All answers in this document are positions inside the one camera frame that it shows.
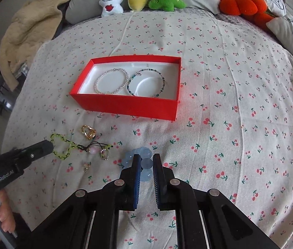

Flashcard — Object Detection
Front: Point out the white plush toy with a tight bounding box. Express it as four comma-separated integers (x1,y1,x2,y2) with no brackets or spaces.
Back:
99,0,124,18

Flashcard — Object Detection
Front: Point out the red tomato plush cushion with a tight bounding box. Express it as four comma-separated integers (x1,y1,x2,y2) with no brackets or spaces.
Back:
218,0,275,29

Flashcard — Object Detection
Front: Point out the white bead bracelet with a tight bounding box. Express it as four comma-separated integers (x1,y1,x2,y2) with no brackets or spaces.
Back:
94,68,129,94

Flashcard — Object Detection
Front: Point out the teal bead bracelet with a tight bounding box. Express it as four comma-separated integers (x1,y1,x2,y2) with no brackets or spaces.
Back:
126,69,166,98

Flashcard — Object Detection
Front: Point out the cherry print bed sheet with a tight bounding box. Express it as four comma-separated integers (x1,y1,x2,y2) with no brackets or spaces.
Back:
1,12,293,249

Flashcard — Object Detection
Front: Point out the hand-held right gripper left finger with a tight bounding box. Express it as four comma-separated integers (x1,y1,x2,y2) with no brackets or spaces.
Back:
19,154,142,249

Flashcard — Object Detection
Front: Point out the green beaded cord bracelet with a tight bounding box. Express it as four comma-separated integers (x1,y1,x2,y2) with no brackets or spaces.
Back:
50,133,79,160

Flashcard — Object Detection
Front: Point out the gold ring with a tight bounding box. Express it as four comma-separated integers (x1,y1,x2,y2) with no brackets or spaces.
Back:
81,125,96,140

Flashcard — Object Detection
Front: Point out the red cardboard box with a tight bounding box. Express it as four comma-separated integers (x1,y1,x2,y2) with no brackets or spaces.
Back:
70,55,182,122

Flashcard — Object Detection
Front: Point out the deer print pillow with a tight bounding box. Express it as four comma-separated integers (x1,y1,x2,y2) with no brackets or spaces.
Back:
266,16,293,63

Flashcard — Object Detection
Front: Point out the blue translucent bead bracelet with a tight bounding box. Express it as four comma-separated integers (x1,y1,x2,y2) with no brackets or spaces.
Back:
121,147,153,182

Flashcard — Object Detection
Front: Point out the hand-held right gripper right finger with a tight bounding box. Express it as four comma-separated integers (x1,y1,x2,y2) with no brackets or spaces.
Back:
152,153,279,249

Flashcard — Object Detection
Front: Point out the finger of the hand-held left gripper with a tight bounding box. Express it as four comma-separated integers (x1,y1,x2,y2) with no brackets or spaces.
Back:
13,139,55,161

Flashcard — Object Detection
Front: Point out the beige quilted blanket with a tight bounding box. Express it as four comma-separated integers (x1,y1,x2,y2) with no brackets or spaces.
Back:
0,0,77,76

